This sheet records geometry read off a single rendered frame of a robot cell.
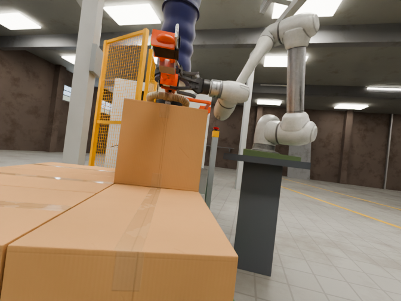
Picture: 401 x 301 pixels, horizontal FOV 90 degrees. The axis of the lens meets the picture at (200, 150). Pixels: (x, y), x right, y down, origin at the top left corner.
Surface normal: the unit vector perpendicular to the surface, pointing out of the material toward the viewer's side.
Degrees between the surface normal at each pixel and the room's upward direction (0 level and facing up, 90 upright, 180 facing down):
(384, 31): 90
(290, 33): 114
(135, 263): 90
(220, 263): 90
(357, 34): 90
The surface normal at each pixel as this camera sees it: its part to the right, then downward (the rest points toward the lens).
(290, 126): -0.70, 0.17
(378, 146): -0.23, -0.04
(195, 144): 0.10, 0.00
